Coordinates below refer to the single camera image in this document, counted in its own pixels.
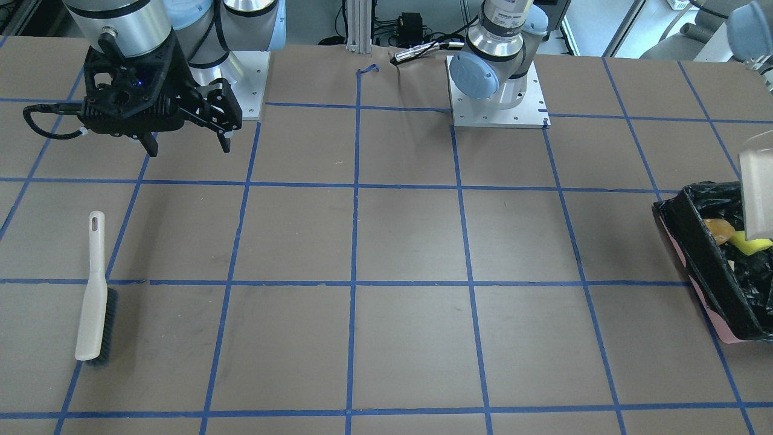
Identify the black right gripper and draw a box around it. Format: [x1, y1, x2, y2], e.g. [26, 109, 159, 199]
[79, 30, 243, 158]

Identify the white hand brush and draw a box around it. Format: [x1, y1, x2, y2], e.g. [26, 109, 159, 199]
[74, 210, 118, 367]

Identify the white plastic dustpan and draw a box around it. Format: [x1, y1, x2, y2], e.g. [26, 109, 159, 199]
[739, 146, 772, 239]

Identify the yellow green sponge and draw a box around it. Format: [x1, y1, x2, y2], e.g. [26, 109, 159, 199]
[728, 230, 772, 256]

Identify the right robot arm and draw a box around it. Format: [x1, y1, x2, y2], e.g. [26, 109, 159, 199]
[63, 1, 286, 156]

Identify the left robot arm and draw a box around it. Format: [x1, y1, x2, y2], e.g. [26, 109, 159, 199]
[448, 1, 549, 109]

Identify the black lined trash bin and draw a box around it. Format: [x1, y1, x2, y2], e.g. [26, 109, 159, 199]
[652, 181, 772, 344]

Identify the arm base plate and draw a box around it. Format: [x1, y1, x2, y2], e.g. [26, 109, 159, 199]
[446, 52, 551, 129]
[199, 51, 271, 121]

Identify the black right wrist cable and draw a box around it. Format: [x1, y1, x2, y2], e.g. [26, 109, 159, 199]
[23, 103, 91, 141]

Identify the aluminium frame post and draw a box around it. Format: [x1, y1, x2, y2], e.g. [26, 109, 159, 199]
[344, 0, 374, 56]

